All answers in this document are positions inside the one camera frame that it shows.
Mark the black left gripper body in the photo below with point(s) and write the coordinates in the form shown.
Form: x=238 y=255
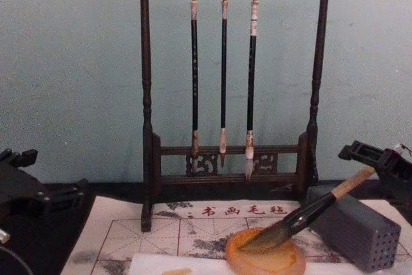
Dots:
x=19 y=191

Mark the thin black calligraphy brush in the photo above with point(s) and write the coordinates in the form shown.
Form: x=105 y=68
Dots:
x=223 y=78

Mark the grey block with holes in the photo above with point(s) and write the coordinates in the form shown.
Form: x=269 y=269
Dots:
x=357 y=230

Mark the orange round ink dish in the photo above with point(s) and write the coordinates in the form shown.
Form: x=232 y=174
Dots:
x=235 y=252

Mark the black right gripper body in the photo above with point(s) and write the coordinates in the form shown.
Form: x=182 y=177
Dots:
x=399 y=178

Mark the dark carved wooden brush rack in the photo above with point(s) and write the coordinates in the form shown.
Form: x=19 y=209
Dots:
x=146 y=94

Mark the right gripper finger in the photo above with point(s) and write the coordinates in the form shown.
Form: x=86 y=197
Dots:
x=352 y=151

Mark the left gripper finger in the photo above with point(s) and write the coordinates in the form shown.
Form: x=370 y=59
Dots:
x=27 y=157
x=69 y=194

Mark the white felt mat, red grid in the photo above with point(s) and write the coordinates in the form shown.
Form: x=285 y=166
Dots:
x=145 y=233

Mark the white paper sheet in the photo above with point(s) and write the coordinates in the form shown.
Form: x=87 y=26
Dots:
x=193 y=262

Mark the black brush with white tip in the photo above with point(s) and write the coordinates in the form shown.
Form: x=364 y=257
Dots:
x=251 y=78

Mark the black brush with brown tip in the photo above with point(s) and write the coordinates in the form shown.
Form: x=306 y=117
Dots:
x=194 y=78

